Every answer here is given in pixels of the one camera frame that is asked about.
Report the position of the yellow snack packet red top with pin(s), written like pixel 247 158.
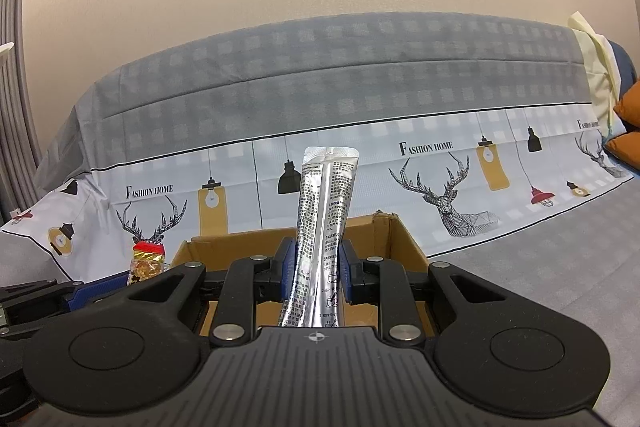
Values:
pixel 146 267

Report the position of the silver sachet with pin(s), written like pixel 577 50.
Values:
pixel 325 197

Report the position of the cream pillow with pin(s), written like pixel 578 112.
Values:
pixel 595 62

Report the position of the grey curtain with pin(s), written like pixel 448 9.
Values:
pixel 15 57

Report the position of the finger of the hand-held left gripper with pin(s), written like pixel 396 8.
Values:
pixel 95 292

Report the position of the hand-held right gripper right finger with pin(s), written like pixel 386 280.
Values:
pixel 348 274

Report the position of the orange cushion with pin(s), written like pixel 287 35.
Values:
pixel 625 149
pixel 630 104

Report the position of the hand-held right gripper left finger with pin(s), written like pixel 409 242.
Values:
pixel 286 268

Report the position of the cardboard box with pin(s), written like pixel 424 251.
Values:
pixel 235 247

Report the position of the blue pillow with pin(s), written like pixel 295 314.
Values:
pixel 625 59

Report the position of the deer print bed sheet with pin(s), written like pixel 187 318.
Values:
pixel 350 82

